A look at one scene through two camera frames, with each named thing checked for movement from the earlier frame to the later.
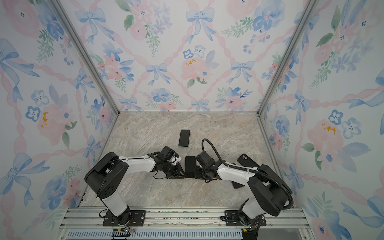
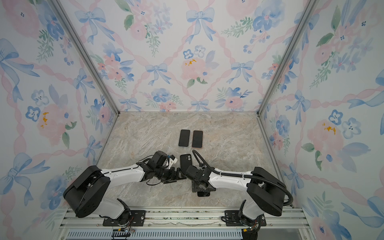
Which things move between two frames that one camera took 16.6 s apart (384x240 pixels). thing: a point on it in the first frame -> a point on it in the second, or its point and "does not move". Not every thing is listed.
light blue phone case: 184,138 does not move
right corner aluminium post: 310,8 does not move
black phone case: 246,161 -> 185,162
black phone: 184,138 does not move
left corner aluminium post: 69,24 does not move
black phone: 190,167 -> 197,140
